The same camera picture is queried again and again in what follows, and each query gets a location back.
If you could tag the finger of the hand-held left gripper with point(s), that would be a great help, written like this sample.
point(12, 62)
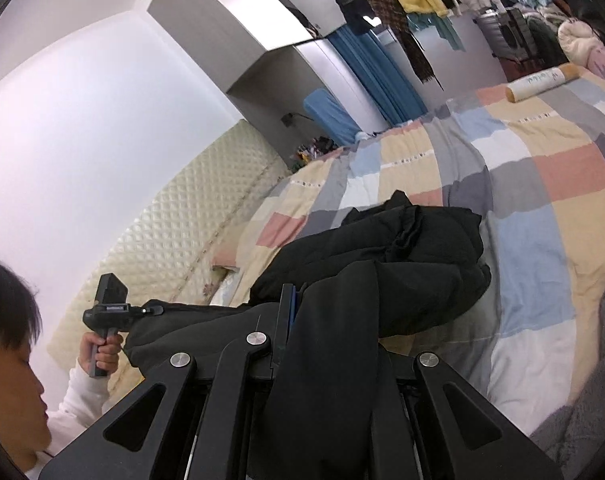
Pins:
point(150, 308)

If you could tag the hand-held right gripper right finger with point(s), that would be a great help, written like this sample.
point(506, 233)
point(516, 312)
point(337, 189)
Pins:
point(427, 375)

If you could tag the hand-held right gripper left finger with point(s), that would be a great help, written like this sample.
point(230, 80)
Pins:
point(292, 305)

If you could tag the black puffer jacket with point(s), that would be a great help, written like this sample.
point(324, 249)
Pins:
point(407, 270)

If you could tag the person's left forearm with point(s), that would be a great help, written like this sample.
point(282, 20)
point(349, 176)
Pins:
point(77, 400)

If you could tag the person's left hand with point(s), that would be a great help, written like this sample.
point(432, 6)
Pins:
point(85, 355)

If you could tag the cream quilted headboard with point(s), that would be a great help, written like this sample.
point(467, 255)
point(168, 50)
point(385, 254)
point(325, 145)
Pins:
point(182, 220)

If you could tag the person's head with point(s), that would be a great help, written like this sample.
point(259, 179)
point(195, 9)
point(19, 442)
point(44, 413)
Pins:
point(7, 360)

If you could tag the cluster of cosmetic bottles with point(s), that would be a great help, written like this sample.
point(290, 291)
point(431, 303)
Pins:
point(312, 152)

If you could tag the grey fleece blanket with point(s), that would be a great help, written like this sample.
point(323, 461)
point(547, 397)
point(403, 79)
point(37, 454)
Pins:
point(587, 410)

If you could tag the small white round object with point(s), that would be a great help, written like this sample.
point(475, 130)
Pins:
point(366, 136)

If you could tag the light blue fabric cover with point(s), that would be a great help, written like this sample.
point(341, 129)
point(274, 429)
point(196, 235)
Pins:
point(332, 117)

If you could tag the pastel patchwork quilt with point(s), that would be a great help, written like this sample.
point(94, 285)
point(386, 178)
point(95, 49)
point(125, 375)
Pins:
point(532, 210)

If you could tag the grey wardrobe panel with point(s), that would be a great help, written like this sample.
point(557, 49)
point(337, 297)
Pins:
point(342, 85)

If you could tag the blue curtain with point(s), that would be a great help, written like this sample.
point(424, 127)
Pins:
point(382, 80)

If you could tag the grey overhead cabinet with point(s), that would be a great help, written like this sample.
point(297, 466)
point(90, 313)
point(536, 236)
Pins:
point(232, 5)

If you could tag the black hanging jacket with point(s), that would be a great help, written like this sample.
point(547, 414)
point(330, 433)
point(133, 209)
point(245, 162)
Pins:
point(352, 5)

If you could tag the cream paper roll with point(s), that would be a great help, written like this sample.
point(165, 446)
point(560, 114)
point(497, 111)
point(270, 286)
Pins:
point(537, 82)

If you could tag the brown plaid scarf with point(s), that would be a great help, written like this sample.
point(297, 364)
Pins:
point(382, 5)

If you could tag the mint green garment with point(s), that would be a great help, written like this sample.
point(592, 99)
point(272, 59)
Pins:
point(447, 32)

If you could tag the grey suitcase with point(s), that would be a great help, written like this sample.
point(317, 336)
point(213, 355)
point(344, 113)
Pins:
point(497, 35)

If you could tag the dark green garment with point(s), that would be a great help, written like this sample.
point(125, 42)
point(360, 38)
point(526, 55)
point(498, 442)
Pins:
point(542, 37)

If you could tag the cream fluffy garment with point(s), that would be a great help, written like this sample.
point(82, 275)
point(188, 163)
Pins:
point(579, 40)

